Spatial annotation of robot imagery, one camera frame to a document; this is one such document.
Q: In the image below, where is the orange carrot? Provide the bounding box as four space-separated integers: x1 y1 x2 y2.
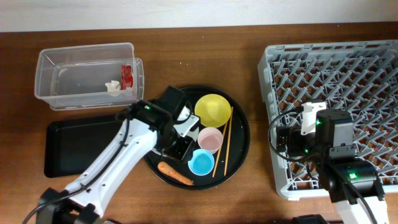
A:
157 161 194 186

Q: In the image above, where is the blue cup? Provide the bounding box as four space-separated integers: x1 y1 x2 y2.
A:
188 149 215 176

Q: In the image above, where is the pink cup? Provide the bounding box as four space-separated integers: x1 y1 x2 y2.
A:
197 127 223 154

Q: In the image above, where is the wooden chopstick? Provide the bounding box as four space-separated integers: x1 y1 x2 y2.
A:
224 106 234 176
212 123 228 178

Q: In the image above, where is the yellow bowl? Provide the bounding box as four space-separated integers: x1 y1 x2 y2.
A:
195 94 231 128

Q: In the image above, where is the white tissue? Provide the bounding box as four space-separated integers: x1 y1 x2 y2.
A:
105 80 121 96

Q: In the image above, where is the red snack wrapper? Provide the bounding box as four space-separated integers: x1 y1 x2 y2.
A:
121 65 134 90

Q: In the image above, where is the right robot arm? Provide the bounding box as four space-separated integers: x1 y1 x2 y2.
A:
268 109 389 223

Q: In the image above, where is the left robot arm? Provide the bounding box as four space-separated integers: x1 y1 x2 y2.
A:
23 86 200 223

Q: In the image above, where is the grey dishwasher rack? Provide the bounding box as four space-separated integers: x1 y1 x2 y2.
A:
257 40 397 193

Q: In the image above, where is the round black tray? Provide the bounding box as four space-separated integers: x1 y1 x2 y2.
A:
144 85 250 190

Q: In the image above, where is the clear plastic bin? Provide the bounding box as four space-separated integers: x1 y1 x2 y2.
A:
34 42 144 111

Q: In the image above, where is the black rectangular tray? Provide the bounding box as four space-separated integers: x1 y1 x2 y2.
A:
44 114 122 178

